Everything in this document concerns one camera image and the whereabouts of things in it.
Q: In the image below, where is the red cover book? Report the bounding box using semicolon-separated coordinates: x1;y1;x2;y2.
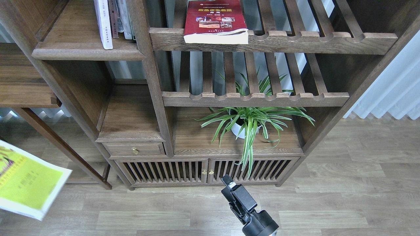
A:
183;0;248;45

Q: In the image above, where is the green spider plant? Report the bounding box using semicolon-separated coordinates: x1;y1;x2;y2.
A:
194;67;316;179

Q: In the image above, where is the white lavender book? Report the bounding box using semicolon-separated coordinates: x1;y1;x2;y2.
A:
94;0;113;49

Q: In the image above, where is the white curtain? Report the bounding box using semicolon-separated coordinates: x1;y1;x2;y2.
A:
344;33;420;120

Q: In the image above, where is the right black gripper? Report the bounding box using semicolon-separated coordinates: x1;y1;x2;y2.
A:
221;174;279;236

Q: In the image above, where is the dark wooden bookshelf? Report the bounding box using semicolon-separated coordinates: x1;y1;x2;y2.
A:
1;0;419;190

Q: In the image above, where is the yellow green book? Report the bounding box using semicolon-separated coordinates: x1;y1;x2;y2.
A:
0;141;72;221

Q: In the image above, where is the plastic wrapped book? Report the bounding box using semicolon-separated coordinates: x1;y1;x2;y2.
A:
115;0;126;32

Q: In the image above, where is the white upright book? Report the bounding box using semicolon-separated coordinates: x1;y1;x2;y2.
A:
122;0;136;40

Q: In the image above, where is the brown upright book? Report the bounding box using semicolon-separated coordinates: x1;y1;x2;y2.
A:
108;0;119;38

